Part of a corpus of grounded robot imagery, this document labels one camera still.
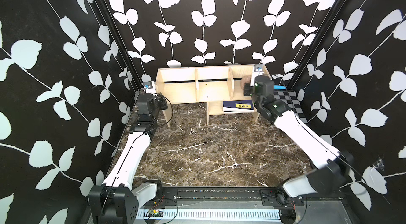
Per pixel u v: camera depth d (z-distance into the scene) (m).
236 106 0.91
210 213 0.70
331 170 0.39
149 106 0.56
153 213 0.70
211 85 0.87
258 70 0.61
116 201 0.37
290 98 1.11
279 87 1.23
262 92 0.54
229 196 0.75
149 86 0.65
